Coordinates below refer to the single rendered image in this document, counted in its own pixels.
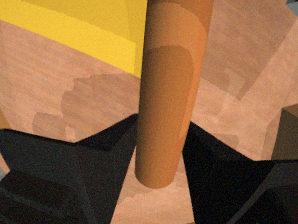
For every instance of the orange-brown cylinder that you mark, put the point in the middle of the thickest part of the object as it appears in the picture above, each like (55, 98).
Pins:
(176, 34)

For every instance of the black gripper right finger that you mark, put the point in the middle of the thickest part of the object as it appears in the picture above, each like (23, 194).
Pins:
(223, 183)

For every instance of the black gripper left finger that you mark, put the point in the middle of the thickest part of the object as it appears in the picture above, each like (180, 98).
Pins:
(94, 167)

